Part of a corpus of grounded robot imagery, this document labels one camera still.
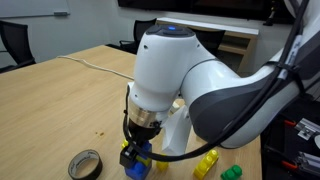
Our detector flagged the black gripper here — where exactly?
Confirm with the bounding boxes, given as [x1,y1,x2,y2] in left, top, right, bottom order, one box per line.
[119,119,163,169]

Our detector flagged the combined blue and yellow blocks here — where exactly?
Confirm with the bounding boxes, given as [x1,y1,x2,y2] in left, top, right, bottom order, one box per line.
[120,139,154,168]

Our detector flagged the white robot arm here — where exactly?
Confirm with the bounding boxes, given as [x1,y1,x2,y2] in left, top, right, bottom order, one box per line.
[120,0,320,168]

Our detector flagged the large blue block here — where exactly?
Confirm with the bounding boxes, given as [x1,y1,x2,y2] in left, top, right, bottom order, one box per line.
[125,161,152,180]

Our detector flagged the small yellow block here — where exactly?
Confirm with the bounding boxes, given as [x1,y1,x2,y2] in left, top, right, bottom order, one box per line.
[156,161,169,171]

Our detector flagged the long yellow block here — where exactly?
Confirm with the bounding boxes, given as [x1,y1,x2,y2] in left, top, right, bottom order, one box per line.
[193,149,219,180]

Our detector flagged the green block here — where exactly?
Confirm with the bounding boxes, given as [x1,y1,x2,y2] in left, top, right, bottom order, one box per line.
[220,165,242,180]

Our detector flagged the black tape roll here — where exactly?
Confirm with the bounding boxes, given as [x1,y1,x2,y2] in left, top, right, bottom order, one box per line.
[68,149,103,180]

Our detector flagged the black chair behind table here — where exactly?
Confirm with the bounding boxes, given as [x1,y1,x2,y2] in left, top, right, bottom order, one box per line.
[119,19,156,54]

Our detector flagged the wooden shelf cabinet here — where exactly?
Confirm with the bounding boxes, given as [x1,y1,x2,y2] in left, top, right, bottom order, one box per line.
[157,17,259,72]

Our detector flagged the whiteboard eraser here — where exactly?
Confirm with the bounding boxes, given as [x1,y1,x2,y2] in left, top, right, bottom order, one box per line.
[53,11,70,16]

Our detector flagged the whiteboard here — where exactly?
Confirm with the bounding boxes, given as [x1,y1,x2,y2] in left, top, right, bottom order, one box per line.
[0,0,71,19]

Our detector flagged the black chair left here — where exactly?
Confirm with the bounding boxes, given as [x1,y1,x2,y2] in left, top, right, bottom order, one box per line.
[0,20,36,73]

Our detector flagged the white power cable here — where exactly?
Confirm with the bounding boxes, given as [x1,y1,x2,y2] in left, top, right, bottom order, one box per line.
[57,55,135,81]

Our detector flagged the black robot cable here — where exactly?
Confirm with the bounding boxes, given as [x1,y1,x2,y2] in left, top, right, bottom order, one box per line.
[121,0,311,163]

